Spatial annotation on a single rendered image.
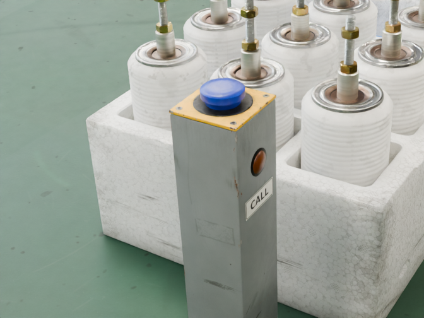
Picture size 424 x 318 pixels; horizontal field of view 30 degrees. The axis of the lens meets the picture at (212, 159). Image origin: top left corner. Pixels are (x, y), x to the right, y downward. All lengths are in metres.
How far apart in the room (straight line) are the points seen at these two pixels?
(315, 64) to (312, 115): 0.15
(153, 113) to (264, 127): 0.26
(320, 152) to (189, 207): 0.17
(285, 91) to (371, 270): 0.21
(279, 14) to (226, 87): 0.42
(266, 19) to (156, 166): 0.29
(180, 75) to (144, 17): 0.84
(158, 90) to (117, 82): 0.55
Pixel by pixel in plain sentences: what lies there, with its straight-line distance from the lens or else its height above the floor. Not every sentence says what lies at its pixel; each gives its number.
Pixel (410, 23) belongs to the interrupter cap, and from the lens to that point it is 1.03.
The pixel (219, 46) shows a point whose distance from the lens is 1.01.
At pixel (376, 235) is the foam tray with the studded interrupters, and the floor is 0.14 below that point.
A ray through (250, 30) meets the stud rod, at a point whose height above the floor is 0.30.
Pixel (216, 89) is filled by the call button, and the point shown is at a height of 0.33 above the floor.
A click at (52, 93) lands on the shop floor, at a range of 1.47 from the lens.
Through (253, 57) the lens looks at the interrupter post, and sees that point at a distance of 0.88.
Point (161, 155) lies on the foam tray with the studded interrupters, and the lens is 0.93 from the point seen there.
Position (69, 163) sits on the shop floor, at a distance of 1.25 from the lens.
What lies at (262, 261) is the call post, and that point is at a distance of 0.79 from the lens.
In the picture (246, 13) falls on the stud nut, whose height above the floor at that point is 0.33.
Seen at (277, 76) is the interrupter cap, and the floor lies 0.25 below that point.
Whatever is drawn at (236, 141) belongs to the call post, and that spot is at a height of 0.30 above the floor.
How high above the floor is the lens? 0.65
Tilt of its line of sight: 32 degrees down
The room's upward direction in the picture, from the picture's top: 3 degrees counter-clockwise
